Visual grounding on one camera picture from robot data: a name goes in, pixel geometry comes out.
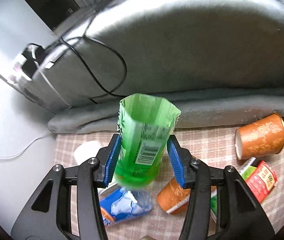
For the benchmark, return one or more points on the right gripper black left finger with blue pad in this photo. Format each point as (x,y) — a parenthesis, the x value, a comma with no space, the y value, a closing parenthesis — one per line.
(47,214)

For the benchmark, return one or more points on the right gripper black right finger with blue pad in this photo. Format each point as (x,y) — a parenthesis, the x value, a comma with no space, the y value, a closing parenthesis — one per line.
(239,214)

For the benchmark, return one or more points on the green tea bottle cup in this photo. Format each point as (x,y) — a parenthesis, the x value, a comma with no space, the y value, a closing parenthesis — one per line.
(144,124)

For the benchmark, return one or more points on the blue orange bottle cup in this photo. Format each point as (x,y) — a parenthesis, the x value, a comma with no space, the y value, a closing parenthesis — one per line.
(119,204)

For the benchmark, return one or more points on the white paper cup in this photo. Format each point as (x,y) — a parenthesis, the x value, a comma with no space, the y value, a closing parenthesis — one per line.
(86,150)

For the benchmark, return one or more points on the orange patterned paper cup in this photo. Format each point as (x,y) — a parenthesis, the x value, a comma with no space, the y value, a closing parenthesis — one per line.
(260,138)

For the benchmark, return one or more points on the grey rolled blanket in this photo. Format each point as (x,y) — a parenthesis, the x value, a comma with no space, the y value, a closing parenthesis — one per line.
(199,108)

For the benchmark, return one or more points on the white power strip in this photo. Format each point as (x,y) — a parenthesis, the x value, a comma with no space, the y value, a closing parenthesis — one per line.
(16,71)

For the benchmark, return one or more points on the grey sofa back cushion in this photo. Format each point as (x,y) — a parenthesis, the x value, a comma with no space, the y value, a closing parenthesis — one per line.
(163,46)

